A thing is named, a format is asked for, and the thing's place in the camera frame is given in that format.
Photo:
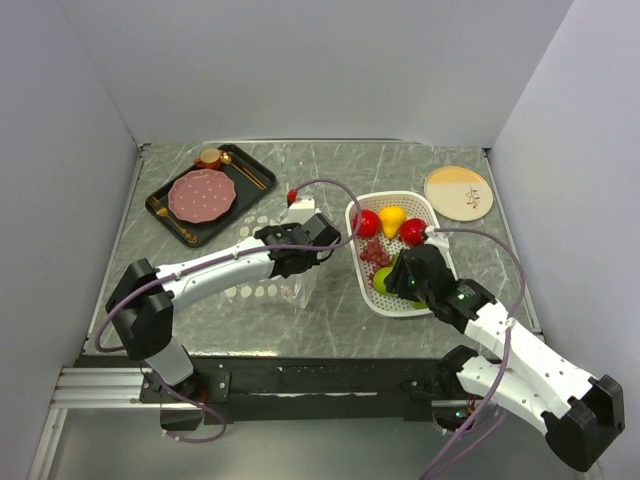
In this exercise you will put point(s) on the green apple left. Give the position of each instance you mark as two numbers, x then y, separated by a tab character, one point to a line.
379	278

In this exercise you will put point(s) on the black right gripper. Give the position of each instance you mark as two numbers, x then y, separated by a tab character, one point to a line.
395	281

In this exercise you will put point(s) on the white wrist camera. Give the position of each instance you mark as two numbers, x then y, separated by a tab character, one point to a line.
435	238
300	208

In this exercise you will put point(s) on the orange cup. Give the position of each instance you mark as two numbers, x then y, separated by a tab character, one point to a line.
209	158

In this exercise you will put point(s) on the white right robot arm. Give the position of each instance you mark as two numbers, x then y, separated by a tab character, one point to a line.
578	414

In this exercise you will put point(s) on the gold spoon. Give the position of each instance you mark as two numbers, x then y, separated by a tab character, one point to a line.
227	159

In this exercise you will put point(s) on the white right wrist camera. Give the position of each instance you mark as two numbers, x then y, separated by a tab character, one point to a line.
435	238

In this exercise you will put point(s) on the red apple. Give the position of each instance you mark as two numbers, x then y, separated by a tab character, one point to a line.
367	225
411	231

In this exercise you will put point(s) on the purple grape bunch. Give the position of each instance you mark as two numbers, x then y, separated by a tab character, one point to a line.
375	257

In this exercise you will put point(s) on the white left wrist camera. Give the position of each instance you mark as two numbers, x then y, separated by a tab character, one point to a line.
300	208

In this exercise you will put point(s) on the yellow cream round plate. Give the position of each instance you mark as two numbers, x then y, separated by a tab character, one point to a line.
458	193

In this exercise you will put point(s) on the clear polka dot zip bag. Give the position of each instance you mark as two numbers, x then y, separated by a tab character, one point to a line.
295	290

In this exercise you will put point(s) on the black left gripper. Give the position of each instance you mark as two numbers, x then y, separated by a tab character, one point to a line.
291	226

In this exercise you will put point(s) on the white perforated plastic basket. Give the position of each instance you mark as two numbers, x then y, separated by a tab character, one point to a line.
415	206

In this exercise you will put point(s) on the gold fork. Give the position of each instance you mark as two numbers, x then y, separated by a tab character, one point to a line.
163	213

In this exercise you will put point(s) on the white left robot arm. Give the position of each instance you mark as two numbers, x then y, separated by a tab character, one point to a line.
144	303

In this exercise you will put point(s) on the black rectangular tray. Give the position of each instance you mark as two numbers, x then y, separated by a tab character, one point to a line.
247	196

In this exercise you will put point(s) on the yellow pear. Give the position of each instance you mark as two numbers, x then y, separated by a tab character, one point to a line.
391	218

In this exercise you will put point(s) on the pink polka dot plate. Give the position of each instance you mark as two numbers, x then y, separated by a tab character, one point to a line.
201	196

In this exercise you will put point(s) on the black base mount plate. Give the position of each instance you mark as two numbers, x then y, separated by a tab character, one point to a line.
226	390

